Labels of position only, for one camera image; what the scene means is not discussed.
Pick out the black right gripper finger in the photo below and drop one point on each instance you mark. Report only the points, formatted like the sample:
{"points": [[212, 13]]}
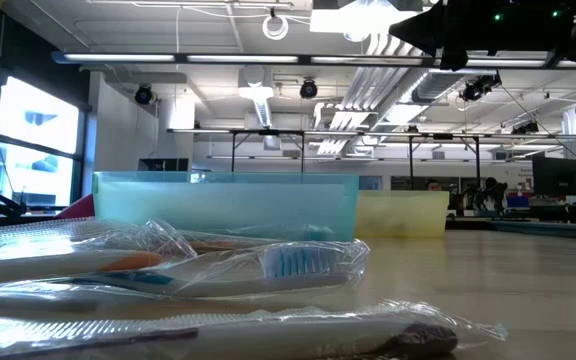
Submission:
{"points": [[420, 30]]}

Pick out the blue toothbrush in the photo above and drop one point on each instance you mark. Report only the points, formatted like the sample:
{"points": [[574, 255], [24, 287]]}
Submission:
{"points": [[298, 262]]}

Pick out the green translucent plastic bin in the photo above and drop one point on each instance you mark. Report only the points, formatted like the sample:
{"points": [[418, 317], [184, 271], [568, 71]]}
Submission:
{"points": [[218, 210]]}

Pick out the orange toothbrush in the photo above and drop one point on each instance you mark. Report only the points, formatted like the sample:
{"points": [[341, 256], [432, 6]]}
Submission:
{"points": [[213, 245], [133, 260]]}

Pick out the black background robot arm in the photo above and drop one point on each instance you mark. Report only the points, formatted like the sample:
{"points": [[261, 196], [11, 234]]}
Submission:
{"points": [[493, 189]]}

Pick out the white ceiling light panel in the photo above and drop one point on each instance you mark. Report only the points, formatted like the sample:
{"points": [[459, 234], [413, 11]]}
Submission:
{"points": [[363, 20]]}

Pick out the black computer monitor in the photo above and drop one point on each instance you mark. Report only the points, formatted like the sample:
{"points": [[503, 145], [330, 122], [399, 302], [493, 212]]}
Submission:
{"points": [[558, 176]]}

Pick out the person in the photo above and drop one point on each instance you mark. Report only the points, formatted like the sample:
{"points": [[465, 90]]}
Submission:
{"points": [[433, 185]]}

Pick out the blue box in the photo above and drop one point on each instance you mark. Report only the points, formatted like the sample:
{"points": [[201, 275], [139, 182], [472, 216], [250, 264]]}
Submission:
{"points": [[518, 201]]}

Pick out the yellow plastic bin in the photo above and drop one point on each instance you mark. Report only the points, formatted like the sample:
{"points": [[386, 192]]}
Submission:
{"points": [[403, 215]]}

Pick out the purple wrapped toothbrush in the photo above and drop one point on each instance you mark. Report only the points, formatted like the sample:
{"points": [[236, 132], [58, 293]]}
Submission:
{"points": [[268, 335]]}

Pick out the magenta plastic bin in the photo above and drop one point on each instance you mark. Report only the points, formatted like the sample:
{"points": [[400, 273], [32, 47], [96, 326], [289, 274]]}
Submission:
{"points": [[80, 209]]}

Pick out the large window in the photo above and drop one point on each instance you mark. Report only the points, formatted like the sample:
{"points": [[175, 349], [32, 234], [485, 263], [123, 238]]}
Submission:
{"points": [[38, 115]]}

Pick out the black ceiling camera rig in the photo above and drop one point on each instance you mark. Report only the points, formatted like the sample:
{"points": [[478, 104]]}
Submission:
{"points": [[478, 89], [525, 128]]}

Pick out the black overhead camera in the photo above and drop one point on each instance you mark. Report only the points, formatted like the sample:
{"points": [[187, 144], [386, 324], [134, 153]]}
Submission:
{"points": [[308, 89], [143, 94]]}

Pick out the black metal frame stand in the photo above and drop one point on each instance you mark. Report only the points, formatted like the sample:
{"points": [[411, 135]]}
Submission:
{"points": [[268, 132]]}

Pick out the black overhead frame rail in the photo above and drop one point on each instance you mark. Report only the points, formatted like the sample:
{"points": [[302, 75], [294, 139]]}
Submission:
{"points": [[180, 58]]}

